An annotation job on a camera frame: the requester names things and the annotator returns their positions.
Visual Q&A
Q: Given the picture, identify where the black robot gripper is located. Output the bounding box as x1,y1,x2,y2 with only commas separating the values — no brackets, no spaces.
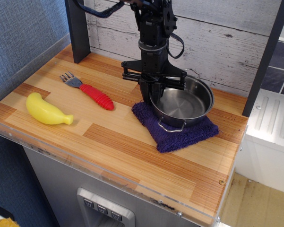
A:
121,48,187,104

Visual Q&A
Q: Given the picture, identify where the small stainless steel pot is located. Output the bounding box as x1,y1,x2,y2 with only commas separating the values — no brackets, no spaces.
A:
149,68,215,132

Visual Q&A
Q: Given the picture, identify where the red handled toy fork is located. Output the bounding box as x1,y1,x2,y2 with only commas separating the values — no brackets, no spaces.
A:
60,72,114,111

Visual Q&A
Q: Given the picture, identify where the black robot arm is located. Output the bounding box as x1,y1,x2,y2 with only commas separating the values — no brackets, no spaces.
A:
121,0,187,105

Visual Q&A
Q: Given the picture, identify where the dark blue folded napkin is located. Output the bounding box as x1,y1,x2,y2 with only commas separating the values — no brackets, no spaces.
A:
132,102,219,153

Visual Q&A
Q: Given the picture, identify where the yellow plastic toy banana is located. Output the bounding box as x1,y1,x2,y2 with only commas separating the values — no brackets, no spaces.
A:
26,92,74,125

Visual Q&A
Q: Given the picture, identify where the white ribbed drainboard counter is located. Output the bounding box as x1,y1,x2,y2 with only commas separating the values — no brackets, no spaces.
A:
246,89,284,147

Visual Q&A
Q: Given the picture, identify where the silver toy dispenser panel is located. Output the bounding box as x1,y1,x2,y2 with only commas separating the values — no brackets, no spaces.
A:
77,187,136,227

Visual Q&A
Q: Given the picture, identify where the yellow object bottom left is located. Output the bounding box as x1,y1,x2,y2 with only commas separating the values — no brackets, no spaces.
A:
0,218,20,227

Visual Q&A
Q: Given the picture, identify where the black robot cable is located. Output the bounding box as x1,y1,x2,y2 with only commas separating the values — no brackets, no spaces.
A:
72,0,185,60

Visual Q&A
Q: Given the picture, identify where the dark left vertical post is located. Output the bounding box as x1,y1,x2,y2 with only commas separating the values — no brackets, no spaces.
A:
64,0,90,63

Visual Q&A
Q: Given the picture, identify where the dark vertical post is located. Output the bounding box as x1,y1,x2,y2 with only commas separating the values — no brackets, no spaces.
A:
242,0,284,117
64,0,90,63

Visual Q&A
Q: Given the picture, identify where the dark right vertical post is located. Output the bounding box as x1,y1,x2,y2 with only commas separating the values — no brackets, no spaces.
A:
242,0,284,117

